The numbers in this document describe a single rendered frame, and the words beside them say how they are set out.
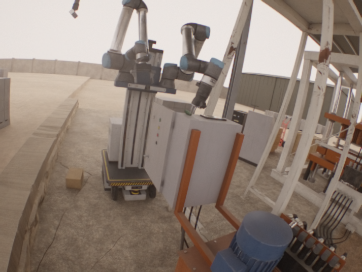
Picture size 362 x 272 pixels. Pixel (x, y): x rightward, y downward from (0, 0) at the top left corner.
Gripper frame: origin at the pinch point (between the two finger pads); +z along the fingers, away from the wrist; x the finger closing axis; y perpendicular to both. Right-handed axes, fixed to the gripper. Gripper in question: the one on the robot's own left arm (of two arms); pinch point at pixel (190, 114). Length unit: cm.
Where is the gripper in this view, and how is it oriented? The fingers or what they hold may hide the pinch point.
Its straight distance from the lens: 118.2
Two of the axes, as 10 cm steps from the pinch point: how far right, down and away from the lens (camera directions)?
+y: 4.0, 3.9, -8.3
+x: 8.2, 2.6, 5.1
